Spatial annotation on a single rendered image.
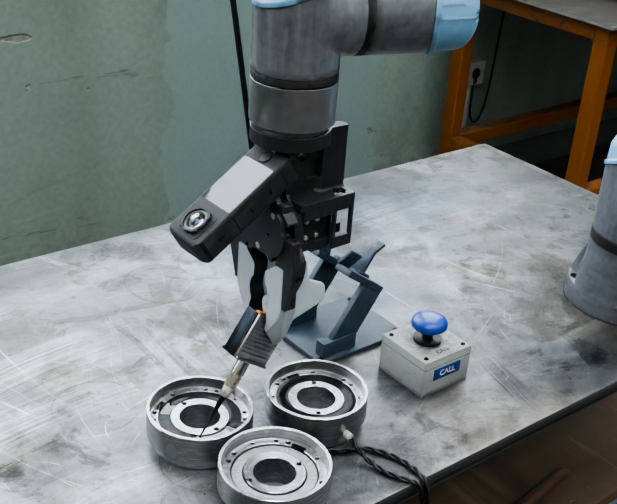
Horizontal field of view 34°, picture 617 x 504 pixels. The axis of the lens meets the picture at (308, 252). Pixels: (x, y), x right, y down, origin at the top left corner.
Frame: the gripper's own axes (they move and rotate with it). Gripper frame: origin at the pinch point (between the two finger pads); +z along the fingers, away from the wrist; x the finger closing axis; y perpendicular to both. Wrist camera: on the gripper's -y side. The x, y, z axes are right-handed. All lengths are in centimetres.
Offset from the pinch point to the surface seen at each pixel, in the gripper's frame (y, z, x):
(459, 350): 24.0, 8.7, -4.5
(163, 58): 85, 30, 159
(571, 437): 58, 38, 0
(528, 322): 41.6, 13.3, -0.2
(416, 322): 20.7, 6.0, -0.7
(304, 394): 6.9, 11.1, 0.9
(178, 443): -9.1, 9.7, -0.2
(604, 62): 185, 26, 93
